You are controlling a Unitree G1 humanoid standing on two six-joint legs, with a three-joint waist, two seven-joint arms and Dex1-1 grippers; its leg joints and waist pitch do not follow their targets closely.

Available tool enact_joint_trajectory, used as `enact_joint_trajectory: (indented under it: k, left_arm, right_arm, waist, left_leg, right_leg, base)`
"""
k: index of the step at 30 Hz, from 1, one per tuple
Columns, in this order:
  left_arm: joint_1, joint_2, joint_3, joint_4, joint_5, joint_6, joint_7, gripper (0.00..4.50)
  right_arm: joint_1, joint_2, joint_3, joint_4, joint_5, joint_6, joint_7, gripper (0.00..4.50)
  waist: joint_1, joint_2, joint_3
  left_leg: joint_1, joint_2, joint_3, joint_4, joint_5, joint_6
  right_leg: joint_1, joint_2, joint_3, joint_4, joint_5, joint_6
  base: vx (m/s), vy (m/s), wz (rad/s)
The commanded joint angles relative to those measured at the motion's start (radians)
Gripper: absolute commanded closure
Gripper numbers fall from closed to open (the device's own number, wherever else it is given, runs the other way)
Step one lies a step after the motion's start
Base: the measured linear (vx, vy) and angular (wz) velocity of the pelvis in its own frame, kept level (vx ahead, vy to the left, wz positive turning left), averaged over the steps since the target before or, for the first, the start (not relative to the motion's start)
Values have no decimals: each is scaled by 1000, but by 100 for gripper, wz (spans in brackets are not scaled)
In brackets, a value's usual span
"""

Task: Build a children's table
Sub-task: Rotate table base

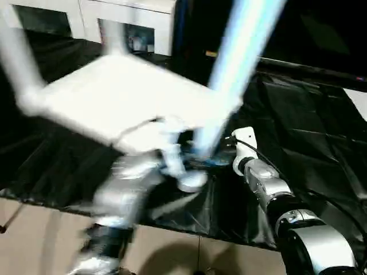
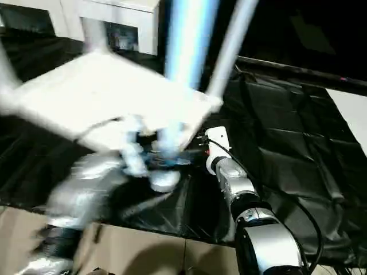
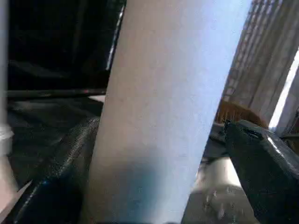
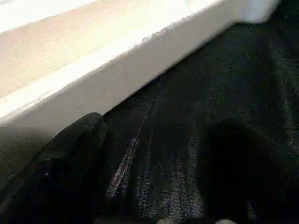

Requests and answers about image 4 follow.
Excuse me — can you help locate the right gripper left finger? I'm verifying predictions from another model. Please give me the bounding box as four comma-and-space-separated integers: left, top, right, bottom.
0, 112, 107, 224

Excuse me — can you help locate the black mat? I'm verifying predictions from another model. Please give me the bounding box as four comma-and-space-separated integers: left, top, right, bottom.
98, 0, 299, 224

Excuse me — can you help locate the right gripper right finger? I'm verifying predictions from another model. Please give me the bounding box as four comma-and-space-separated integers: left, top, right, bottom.
198, 118, 299, 224

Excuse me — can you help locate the white plastic table top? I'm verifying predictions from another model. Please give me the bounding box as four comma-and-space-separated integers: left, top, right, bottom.
0, 0, 283, 187

